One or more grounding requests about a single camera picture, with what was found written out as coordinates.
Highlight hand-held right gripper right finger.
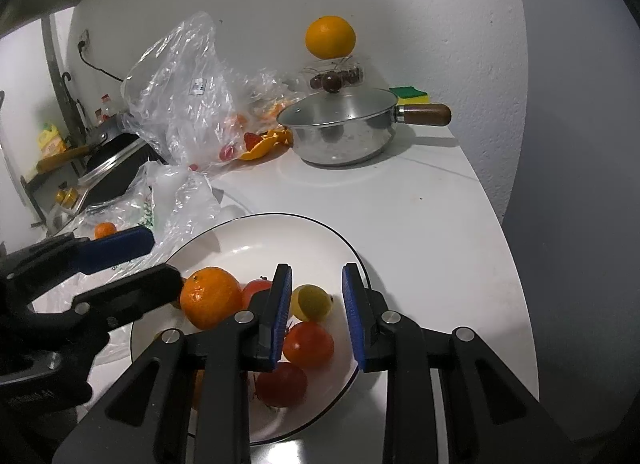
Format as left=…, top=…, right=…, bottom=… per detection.
left=341, top=262, right=583, bottom=464

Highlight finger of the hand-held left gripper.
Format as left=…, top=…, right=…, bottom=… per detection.
left=0, top=225, right=156, bottom=305
left=20, top=263, right=184, bottom=330

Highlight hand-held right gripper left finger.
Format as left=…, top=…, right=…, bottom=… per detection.
left=52, top=263, right=294, bottom=464

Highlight red tomato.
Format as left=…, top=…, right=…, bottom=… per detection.
left=282, top=321, right=335, bottom=370
left=241, top=278, right=275, bottom=310
left=254, top=361, right=308, bottom=410

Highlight small yellow-green lemon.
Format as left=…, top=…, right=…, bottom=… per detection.
left=291, top=284, right=334, bottom=322

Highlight white plate with black rim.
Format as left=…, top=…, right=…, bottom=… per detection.
left=129, top=213, right=373, bottom=446

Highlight steel and black stove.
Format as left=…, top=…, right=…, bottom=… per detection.
left=55, top=141, right=166, bottom=217

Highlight green printed plastic bag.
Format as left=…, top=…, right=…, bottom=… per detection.
left=30, top=161, right=251, bottom=360

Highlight black metal rack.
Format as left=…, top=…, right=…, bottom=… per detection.
left=20, top=171, right=53, bottom=230

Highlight yellow packet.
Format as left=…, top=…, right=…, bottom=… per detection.
left=37, top=123, right=71, bottom=155

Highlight black hooked pole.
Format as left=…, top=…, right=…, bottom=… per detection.
left=55, top=71, right=88, bottom=137

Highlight orange peel scraps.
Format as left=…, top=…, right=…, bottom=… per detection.
left=239, top=127, right=293, bottom=161

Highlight clear plastic bag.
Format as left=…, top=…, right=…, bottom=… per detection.
left=120, top=11, right=301, bottom=175

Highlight green and yellow sponge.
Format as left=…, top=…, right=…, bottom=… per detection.
left=389, top=86, right=431, bottom=107

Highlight clear box of cherries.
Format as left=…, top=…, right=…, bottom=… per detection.
left=302, top=56, right=366, bottom=92

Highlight orange with green stem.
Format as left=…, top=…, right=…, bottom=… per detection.
left=305, top=15, right=357, bottom=60

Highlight black frying pan wooden handle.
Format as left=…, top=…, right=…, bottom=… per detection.
left=37, top=119, right=146, bottom=175

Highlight steel pot with wooden handle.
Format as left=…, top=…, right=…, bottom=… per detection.
left=276, top=103, right=452, bottom=167

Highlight black power cable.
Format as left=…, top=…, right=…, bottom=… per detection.
left=79, top=41, right=124, bottom=83

